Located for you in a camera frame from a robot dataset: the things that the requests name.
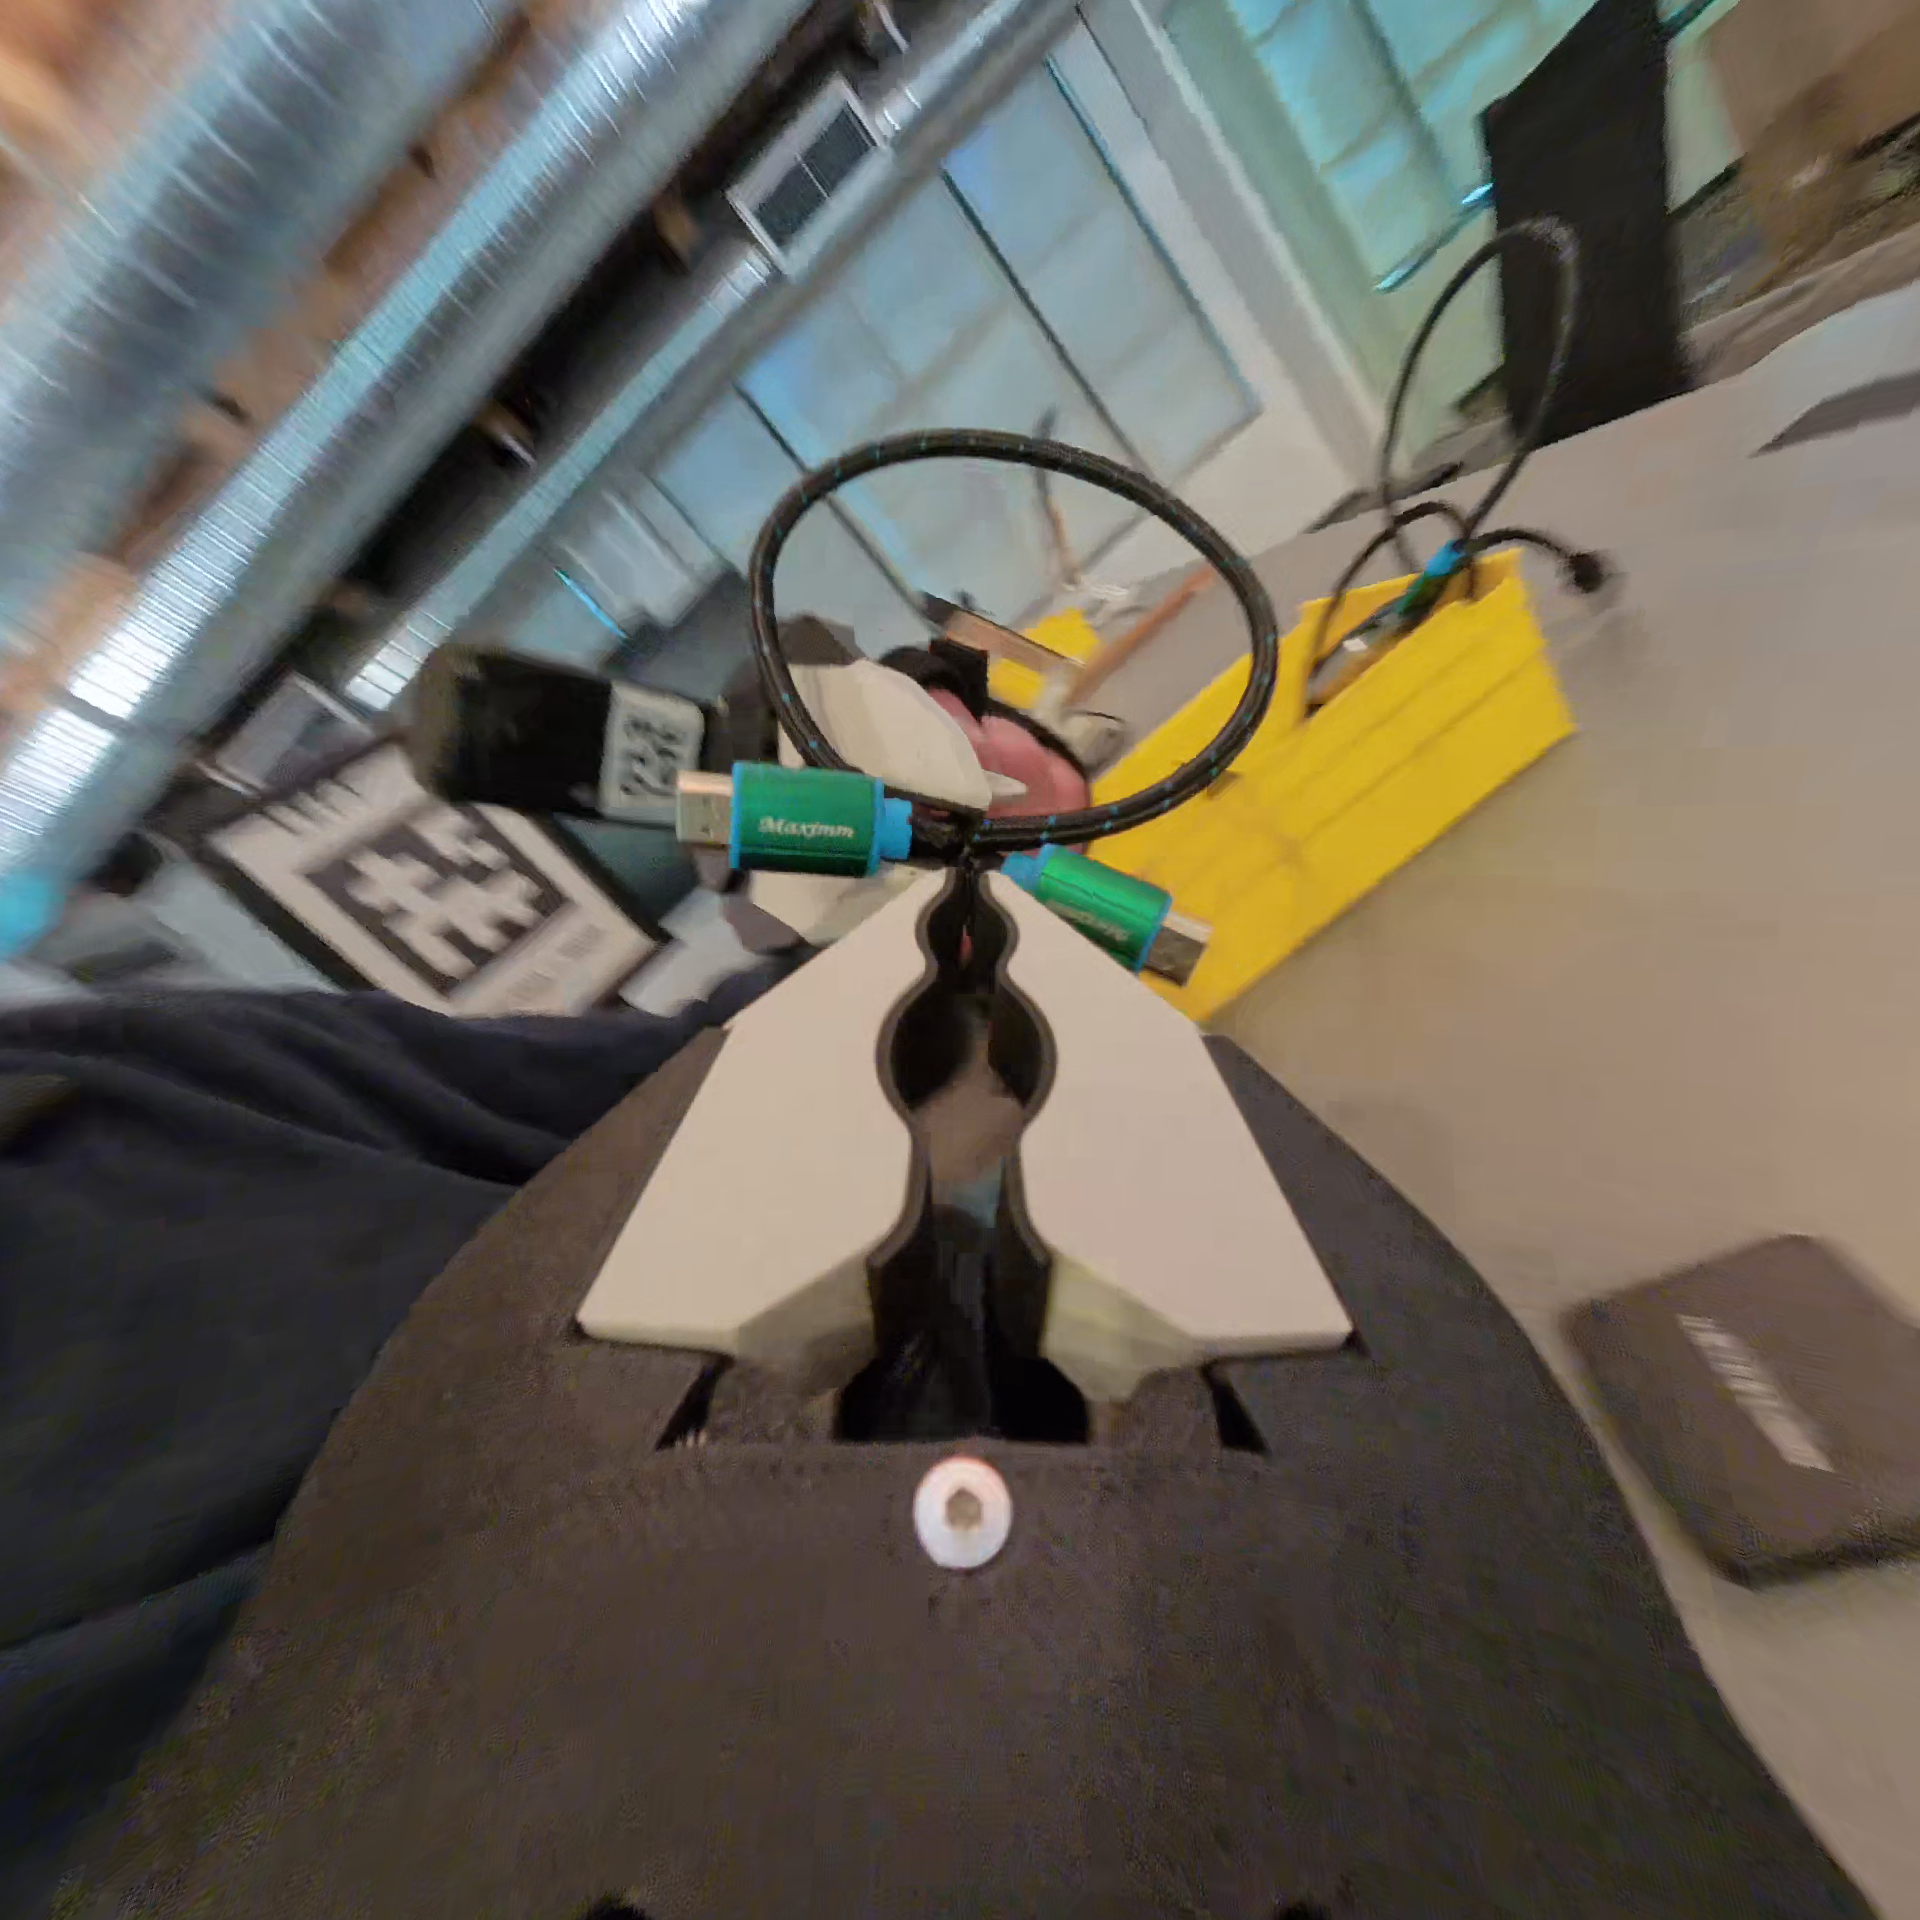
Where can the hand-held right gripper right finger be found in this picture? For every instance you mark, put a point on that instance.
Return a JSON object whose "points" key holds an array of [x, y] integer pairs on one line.
{"points": [[1187, 1215]]}

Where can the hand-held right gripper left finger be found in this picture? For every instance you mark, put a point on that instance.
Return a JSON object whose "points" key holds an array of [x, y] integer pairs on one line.
{"points": [[734, 1201]]}

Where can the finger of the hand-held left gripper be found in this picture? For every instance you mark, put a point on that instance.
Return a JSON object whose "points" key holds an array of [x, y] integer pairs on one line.
{"points": [[884, 720]]}

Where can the yellow plastic bin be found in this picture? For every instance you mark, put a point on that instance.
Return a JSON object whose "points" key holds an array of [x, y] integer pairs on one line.
{"points": [[1411, 720]]}

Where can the black hdmi adapter box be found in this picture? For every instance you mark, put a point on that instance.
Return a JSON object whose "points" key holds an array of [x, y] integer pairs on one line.
{"points": [[1772, 1411]]}

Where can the person's left hand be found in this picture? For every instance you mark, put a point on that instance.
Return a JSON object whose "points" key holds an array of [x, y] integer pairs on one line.
{"points": [[1005, 752]]}

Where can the framed marker sign board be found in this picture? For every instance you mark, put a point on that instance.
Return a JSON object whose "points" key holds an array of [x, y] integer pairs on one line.
{"points": [[450, 888]]}

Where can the person's black top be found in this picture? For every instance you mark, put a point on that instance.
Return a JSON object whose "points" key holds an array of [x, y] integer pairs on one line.
{"points": [[211, 1321]]}

